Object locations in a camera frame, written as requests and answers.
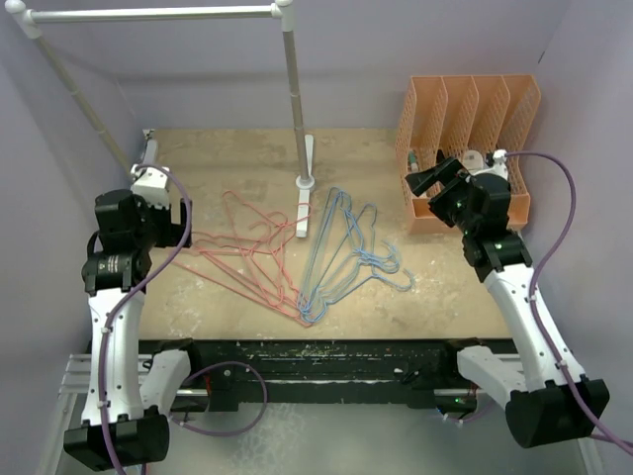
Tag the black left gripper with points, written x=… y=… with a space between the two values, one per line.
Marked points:
x=172 y=233

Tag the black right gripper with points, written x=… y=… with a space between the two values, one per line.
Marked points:
x=445 y=171

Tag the pink wire hanger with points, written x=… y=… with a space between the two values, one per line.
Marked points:
x=240 y=213
x=206 y=271
x=266 y=262
x=219 y=250

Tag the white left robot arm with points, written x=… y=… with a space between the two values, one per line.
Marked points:
x=111 y=316

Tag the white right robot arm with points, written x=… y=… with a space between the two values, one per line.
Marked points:
x=550 y=398

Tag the white labelled bottle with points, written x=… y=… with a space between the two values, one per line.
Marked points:
x=473 y=161

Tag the orange plastic file organizer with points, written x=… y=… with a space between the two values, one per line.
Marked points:
x=458 y=115

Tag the white clothes rack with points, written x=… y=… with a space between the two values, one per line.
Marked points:
x=30 y=21

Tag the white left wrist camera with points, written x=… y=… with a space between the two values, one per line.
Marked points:
x=152 y=185

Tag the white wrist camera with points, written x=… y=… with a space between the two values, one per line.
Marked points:
x=152 y=185
x=495 y=164

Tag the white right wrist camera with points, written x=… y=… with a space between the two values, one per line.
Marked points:
x=495 y=164

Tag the aluminium frame rail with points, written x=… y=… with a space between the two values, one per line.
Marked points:
x=76 y=377

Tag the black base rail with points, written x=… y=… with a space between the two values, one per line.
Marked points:
x=417 y=373

